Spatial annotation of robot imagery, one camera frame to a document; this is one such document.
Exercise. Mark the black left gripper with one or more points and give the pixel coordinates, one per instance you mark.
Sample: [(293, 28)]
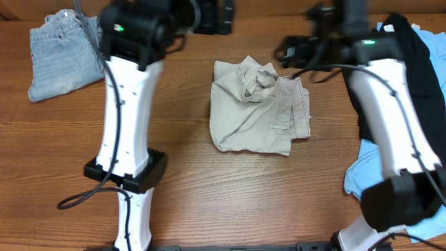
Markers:
[(208, 25)]

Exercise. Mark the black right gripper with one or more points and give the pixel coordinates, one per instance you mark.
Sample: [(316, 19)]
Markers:
[(309, 67)]

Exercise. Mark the beige khaki shorts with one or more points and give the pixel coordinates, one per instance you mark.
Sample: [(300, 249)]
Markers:
[(254, 109)]

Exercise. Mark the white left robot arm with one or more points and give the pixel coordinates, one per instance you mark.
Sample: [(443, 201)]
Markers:
[(136, 38)]

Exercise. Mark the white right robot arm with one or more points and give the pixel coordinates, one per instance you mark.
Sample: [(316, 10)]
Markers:
[(413, 184)]

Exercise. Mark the black garment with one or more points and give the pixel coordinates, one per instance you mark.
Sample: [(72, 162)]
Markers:
[(424, 88)]

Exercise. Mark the folded light blue jeans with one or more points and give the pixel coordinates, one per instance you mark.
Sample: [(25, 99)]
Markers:
[(63, 58)]

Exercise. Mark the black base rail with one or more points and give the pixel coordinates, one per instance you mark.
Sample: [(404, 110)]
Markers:
[(311, 246)]

